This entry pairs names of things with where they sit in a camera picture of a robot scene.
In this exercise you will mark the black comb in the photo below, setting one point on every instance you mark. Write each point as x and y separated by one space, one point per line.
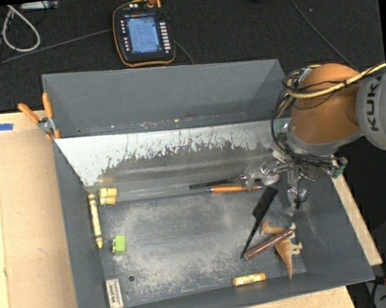
264 207

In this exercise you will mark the orange pen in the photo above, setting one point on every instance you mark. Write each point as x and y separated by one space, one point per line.
232 189

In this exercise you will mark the black pen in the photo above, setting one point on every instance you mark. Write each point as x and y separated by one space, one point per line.
214 183

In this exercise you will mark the brown marker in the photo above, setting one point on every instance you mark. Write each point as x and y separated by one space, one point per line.
267 244

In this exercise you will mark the tan toy dinosaur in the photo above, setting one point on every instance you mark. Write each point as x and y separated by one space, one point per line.
286 251

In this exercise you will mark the orange crayon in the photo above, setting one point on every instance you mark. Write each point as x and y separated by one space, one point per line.
249 279

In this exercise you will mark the grey metal bin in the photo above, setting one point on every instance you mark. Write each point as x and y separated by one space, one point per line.
176 242

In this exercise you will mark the short yellow crayon stub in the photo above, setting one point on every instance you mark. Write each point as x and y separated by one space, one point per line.
108 192
108 200

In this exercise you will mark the green block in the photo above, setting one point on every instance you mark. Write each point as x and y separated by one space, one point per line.
119 244

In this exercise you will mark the long yellow crayon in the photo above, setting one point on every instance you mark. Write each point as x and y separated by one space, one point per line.
95 221

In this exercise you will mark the white printed label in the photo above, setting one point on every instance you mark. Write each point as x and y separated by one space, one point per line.
114 294

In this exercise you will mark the brown cardboard board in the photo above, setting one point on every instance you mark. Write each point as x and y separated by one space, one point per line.
31 232

